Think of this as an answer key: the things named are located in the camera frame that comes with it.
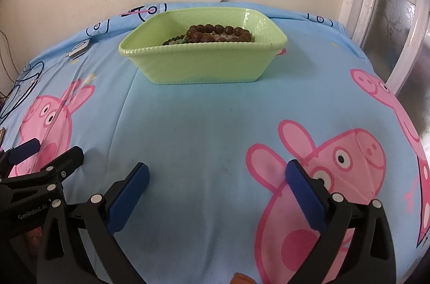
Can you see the green plastic basin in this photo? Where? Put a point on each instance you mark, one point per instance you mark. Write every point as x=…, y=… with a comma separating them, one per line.
x=201, y=65

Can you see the white charger puck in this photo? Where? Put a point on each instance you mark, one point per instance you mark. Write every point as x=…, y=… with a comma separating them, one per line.
x=80, y=49

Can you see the white window frame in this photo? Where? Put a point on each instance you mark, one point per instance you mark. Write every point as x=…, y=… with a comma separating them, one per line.
x=362, y=2

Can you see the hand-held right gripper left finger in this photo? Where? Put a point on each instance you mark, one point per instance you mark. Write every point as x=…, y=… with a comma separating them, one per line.
x=129, y=200

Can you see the orange object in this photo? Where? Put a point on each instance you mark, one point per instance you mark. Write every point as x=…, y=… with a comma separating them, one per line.
x=243, y=279

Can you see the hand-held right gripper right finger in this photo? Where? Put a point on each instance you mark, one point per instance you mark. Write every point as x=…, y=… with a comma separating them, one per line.
x=305, y=200

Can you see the blue printed blanket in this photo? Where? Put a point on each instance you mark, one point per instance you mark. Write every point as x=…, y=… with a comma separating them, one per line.
x=201, y=136

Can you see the smartphone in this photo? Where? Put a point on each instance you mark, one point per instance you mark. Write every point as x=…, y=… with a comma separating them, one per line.
x=1, y=135

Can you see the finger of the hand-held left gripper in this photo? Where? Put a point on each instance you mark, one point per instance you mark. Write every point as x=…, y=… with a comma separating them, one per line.
x=25, y=148
x=69, y=161

